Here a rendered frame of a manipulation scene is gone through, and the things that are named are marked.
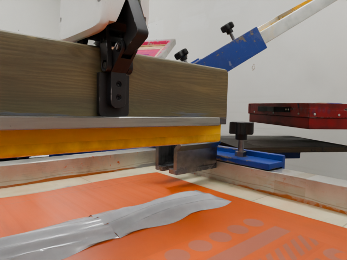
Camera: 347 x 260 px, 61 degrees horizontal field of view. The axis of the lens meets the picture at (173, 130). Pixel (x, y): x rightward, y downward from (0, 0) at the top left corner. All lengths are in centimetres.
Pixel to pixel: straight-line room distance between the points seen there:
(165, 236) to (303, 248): 13
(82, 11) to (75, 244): 21
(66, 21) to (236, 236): 27
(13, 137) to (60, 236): 10
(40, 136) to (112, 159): 32
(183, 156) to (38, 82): 27
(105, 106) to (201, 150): 26
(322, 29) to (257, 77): 59
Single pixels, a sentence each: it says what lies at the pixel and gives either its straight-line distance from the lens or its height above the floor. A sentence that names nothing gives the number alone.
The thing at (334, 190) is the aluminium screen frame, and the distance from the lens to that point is 44.
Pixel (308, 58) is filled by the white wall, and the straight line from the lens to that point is 239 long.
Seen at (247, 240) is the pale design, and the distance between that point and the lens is 32.
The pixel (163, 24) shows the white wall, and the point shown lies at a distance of 351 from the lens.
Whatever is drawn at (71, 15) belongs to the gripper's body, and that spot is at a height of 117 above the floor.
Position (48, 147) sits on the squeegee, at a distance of 28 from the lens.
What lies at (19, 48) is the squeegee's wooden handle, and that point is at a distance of 26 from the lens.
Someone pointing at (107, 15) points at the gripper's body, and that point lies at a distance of 26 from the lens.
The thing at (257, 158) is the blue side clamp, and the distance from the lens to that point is 52.
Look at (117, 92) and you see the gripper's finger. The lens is 28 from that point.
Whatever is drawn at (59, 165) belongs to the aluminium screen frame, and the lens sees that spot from 54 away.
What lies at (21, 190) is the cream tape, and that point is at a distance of 50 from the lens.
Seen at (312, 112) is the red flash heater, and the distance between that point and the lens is 110.
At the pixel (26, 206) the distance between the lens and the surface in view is 43.
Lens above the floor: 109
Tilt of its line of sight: 5 degrees down
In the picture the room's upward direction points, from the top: 1 degrees clockwise
